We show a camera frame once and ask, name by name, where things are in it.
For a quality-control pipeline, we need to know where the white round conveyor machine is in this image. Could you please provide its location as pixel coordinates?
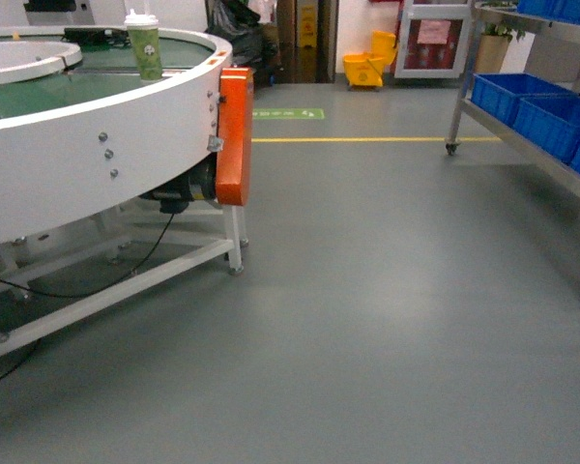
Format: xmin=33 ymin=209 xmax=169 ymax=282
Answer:
xmin=0 ymin=29 xmax=248 ymax=358

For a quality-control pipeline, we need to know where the blue bin on cart left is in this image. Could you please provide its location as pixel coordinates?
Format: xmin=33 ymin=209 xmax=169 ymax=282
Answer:
xmin=471 ymin=73 xmax=575 ymax=127

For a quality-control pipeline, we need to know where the stainless steel shelf cart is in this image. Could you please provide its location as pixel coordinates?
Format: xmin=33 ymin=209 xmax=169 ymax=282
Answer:
xmin=445 ymin=1 xmax=580 ymax=198

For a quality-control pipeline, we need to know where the green floor sticker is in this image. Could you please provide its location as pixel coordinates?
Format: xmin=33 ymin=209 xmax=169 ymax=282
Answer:
xmin=252 ymin=108 xmax=325 ymax=120

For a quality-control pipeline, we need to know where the green paper cup with lid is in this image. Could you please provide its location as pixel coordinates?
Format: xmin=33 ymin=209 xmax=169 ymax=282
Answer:
xmin=124 ymin=9 xmax=162 ymax=82

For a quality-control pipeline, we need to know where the black garbage bag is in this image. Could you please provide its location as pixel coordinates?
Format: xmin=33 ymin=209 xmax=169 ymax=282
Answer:
xmin=206 ymin=1 xmax=278 ymax=69

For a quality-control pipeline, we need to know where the yellow wet floor sign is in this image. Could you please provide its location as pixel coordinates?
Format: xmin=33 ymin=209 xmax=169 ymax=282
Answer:
xmin=298 ymin=4 xmax=317 ymax=48

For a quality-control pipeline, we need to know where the black electric motor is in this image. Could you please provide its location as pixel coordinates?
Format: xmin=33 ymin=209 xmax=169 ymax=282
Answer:
xmin=140 ymin=157 xmax=217 ymax=215

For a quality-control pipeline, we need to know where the yellow mop bucket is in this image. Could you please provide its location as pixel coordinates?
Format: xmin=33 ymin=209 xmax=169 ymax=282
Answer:
xmin=342 ymin=30 xmax=397 ymax=89

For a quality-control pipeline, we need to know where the orange motor cover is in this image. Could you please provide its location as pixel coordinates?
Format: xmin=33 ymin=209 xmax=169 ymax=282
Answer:
xmin=216 ymin=67 xmax=254 ymax=207

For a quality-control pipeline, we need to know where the potted plant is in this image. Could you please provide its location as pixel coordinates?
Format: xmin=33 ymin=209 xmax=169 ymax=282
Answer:
xmin=474 ymin=22 xmax=526 ymax=73

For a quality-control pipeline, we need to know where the black power cable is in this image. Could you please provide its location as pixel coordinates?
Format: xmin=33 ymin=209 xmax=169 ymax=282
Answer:
xmin=0 ymin=211 xmax=176 ymax=401

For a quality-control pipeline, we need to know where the blue bin on cart middle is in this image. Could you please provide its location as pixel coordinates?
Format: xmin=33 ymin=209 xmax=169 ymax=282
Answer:
xmin=512 ymin=97 xmax=580 ymax=164

